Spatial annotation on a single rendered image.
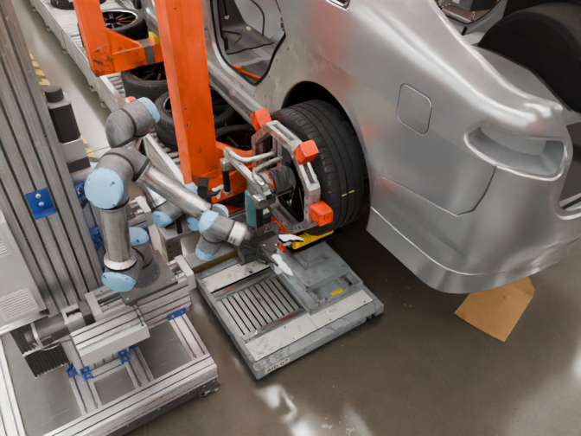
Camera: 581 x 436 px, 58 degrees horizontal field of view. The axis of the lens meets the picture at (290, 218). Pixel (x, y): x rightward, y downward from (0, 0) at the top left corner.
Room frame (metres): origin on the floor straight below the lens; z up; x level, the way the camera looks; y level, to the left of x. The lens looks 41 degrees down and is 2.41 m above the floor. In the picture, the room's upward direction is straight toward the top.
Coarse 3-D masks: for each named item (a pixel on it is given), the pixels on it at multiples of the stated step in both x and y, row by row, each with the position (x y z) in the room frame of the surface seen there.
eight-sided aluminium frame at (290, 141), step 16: (272, 128) 2.14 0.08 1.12; (256, 144) 2.29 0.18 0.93; (288, 144) 2.00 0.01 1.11; (304, 176) 1.90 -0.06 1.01; (304, 192) 1.89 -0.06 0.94; (320, 192) 1.89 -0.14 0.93; (272, 208) 2.15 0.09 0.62; (304, 208) 1.89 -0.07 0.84; (288, 224) 2.02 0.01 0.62; (304, 224) 1.88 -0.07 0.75
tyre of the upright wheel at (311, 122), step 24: (288, 120) 2.17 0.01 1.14; (312, 120) 2.12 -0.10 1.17; (336, 120) 2.13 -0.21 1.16; (336, 144) 2.01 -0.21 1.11; (360, 144) 2.06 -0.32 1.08; (336, 168) 1.93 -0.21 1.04; (360, 168) 1.98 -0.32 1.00; (336, 192) 1.88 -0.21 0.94; (360, 192) 1.94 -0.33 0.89; (336, 216) 1.88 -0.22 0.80; (360, 216) 2.00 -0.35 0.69
